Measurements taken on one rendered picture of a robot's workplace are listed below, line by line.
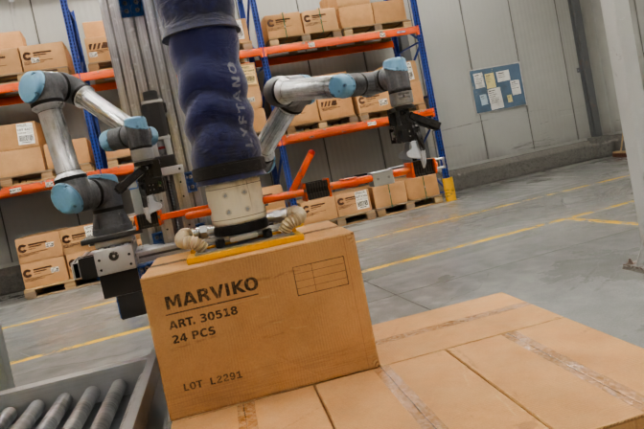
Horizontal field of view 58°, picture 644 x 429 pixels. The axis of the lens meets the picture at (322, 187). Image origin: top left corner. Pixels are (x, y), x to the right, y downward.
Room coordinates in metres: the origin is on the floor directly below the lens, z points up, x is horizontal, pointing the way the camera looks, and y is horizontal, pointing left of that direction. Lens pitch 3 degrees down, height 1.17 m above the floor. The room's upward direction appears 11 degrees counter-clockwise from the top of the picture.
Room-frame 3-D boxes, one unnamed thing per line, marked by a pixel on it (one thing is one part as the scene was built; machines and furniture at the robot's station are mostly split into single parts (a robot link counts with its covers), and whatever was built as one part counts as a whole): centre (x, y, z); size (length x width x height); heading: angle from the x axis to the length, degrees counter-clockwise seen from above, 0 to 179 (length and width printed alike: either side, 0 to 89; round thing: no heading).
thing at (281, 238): (1.70, 0.25, 0.97); 0.34 x 0.10 x 0.05; 99
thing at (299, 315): (1.79, 0.26, 0.74); 0.60 x 0.40 x 0.40; 99
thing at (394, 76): (1.89, -0.30, 1.38); 0.09 x 0.08 x 0.11; 43
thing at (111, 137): (2.07, 0.66, 1.37); 0.11 x 0.11 x 0.08; 64
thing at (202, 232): (1.79, 0.27, 1.01); 0.34 x 0.25 x 0.06; 99
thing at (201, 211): (1.94, 0.09, 1.07); 0.93 x 0.30 x 0.04; 99
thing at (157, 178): (2.01, 0.57, 1.21); 0.09 x 0.08 x 0.12; 99
